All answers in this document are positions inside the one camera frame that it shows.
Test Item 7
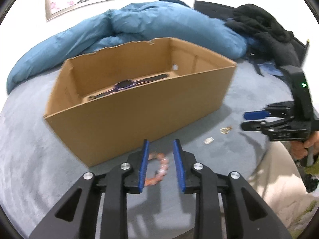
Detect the blue duvet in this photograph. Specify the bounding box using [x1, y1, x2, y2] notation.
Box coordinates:
[6, 0, 249, 95]

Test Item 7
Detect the black clothing pile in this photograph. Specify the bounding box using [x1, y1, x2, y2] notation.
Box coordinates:
[225, 4, 304, 68]

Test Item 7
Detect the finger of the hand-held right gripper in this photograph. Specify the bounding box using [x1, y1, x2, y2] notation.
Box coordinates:
[240, 119, 296, 133]
[243, 105, 296, 121]

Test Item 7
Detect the pink orange bead bracelet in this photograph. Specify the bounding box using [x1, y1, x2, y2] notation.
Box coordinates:
[145, 152, 170, 186]

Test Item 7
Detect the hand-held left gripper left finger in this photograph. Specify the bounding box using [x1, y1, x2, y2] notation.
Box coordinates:
[29, 139, 150, 239]

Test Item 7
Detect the blue packet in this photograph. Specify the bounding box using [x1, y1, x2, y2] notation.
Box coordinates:
[257, 62, 285, 77]

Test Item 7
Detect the black strap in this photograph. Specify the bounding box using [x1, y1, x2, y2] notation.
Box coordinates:
[249, 53, 265, 77]

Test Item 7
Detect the person's right hand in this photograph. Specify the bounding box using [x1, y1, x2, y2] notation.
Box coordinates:
[291, 132, 319, 168]

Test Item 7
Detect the brown cardboard box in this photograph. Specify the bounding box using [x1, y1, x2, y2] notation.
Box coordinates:
[43, 37, 238, 168]

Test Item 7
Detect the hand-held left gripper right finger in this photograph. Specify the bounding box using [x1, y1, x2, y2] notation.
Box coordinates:
[173, 139, 292, 239]

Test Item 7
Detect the black purple smartwatch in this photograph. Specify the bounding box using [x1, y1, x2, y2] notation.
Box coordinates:
[88, 73, 169, 102]

